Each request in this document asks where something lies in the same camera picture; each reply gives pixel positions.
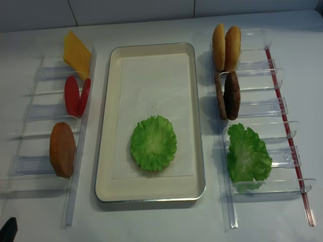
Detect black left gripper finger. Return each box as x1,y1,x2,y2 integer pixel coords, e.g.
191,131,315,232
0,217,18,242

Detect red tomato slice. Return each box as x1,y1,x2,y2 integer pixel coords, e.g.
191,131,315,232
64,76,80,116
77,78,91,117

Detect green lettuce leaf on tray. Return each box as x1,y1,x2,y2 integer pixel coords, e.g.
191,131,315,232
130,115,177,171

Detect orange cheese slice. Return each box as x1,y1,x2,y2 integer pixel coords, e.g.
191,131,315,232
63,31,92,81

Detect green lettuce leaf in rack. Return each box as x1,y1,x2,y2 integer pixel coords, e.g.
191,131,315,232
227,123,273,193

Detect brown meat patty left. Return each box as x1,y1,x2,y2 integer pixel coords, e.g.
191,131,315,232
214,73,227,120

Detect dark brown meat patty right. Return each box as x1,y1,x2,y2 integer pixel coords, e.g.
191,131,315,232
224,72,241,120

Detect clear acrylic left rack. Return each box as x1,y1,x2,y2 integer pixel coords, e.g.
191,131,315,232
1,53,88,226

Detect clear acrylic rack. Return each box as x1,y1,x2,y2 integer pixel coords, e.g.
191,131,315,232
1,53,88,226
218,29,316,228

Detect brown bun top left rack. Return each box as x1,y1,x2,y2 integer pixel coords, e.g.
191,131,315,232
49,122,76,178

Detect cream rectangular metal tray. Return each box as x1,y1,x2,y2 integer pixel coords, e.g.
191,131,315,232
95,43,205,202

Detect white paper tray liner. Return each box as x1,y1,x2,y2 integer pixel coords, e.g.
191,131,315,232
113,54,196,178

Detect clear acrylic right rack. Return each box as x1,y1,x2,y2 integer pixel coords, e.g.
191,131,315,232
218,29,316,228

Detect tan bun half left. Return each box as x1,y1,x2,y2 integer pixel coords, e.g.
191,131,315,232
212,24,225,72

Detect tan bun half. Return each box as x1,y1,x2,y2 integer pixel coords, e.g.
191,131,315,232
225,26,241,72
212,24,225,72

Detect tan bun half right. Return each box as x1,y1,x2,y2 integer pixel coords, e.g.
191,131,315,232
225,26,241,72

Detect red rod on rack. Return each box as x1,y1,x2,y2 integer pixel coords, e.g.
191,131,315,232
265,46,316,227

